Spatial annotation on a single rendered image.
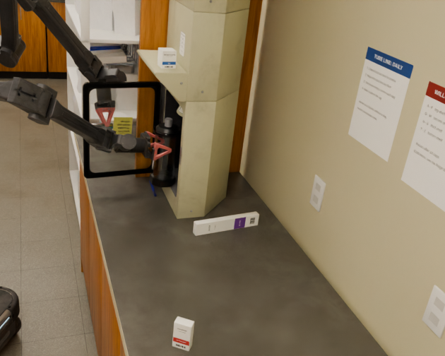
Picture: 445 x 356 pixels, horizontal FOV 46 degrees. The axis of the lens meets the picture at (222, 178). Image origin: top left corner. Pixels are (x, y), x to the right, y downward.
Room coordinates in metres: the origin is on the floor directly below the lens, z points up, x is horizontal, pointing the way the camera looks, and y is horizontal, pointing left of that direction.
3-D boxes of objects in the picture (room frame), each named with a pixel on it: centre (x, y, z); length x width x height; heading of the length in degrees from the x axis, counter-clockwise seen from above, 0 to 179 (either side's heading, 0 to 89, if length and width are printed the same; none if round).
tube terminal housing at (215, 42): (1.92, 0.10, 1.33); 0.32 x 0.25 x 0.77; 22
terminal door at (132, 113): (1.93, 0.42, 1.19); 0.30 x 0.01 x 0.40; 117
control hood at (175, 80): (1.85, 0.27, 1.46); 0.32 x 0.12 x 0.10; 22
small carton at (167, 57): (1.77, 0.24, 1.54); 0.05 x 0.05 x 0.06; 27
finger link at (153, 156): (1.82, 0.25, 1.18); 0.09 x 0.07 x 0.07; 115
